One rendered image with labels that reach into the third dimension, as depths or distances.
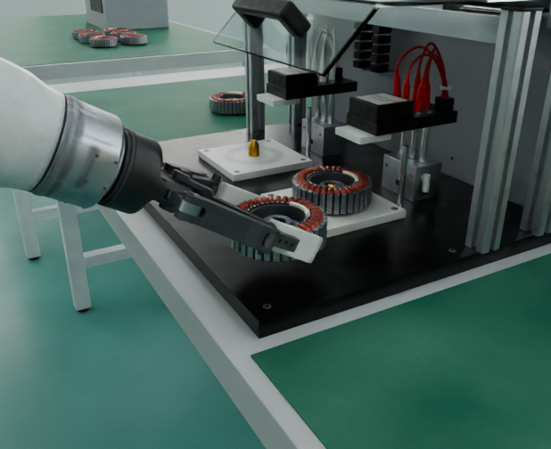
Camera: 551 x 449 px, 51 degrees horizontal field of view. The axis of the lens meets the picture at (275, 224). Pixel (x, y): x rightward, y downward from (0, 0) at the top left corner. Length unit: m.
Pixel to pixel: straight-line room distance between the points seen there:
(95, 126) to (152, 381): 1.30
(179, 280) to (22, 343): 1.34
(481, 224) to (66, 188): 0.48
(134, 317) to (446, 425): 1.59
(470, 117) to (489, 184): 0.25
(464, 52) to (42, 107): 0.66
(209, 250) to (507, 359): 0.36
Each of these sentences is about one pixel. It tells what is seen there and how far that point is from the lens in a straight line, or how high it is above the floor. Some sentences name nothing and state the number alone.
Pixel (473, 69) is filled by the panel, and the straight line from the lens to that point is 0.95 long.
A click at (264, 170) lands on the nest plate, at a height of 0.78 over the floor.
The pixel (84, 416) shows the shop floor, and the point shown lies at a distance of 1.69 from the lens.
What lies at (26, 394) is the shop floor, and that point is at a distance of 1.81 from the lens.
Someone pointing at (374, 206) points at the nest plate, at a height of 0.78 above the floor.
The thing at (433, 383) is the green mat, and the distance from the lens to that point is 0.57.
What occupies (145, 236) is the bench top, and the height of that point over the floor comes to 0.75.
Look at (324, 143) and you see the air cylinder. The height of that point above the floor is 0.79.
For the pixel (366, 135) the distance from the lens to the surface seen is 0.80.
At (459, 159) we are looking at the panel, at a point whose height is 0.80.
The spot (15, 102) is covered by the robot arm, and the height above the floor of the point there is 1.00.
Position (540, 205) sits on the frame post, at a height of 0.81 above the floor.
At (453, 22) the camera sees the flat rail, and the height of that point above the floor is 1.03.
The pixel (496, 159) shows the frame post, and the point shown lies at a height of 0.89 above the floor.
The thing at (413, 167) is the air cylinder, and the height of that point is 0.82.
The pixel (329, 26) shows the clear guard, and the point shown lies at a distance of 0.57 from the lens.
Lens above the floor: 1.10
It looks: 25 degrees down
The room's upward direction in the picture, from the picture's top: straight up
